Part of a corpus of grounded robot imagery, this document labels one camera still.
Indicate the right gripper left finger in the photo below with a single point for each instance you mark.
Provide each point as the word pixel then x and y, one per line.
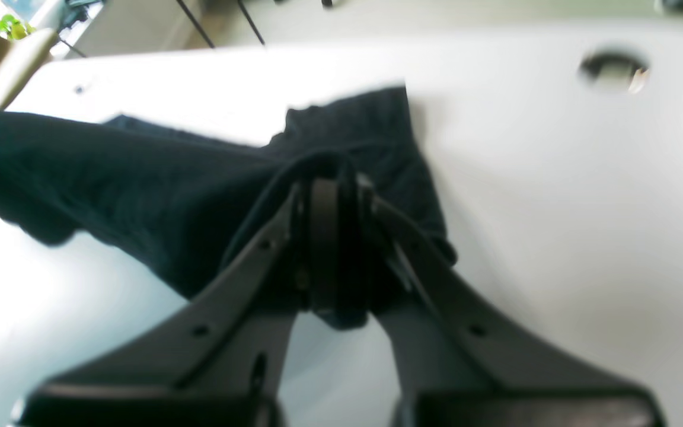
pixel 217 362

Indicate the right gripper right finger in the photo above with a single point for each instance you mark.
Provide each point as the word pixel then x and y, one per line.
pixel 463 362

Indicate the black T-shirt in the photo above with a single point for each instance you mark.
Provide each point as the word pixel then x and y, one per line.
pixel 185 205

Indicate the right silver table grommet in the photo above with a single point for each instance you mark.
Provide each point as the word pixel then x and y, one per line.
pixel 614 70

